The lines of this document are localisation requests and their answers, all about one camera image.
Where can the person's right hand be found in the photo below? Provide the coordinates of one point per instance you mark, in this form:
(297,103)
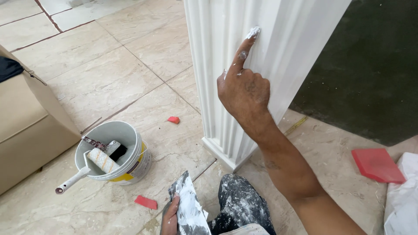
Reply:
(245,94)

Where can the person's left hand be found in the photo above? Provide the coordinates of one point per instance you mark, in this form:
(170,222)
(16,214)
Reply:
(170,217)

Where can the putty-covered metal trowel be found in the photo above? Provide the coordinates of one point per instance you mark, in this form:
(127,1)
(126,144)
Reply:
(189,205)

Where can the white fluted column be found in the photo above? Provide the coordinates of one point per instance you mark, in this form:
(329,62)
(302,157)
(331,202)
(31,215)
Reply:
(248,71)

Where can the red plastic scraper piece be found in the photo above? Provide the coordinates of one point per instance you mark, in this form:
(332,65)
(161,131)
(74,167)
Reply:
(146,202)

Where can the yellow measuring tape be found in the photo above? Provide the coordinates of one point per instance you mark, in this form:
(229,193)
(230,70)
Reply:
(295,125)

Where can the white paint bucket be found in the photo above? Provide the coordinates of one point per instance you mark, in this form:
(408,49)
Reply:
(130,160)

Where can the paint-stained dark trousers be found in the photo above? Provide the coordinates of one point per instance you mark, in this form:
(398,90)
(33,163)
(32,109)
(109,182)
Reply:
(240,205)

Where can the small red plastic scraper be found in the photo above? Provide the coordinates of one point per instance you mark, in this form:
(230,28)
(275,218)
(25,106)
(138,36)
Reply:
(173,119)

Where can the paint-stained putty knife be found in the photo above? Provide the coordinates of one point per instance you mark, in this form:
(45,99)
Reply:
(98,144)

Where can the dark green carpet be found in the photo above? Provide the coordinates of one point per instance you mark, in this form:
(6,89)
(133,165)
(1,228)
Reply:
(362,68)

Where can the large red plastic scraper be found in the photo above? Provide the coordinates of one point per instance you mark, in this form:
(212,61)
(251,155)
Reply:
(377,165)

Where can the beige sofa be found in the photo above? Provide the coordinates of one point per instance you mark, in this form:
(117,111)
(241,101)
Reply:
(29,127)

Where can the white plastic bag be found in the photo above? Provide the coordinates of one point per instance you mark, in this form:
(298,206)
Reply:
(402,199)

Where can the dark cloth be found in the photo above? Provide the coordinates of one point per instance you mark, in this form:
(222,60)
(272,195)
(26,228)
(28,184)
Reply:
(9,68)

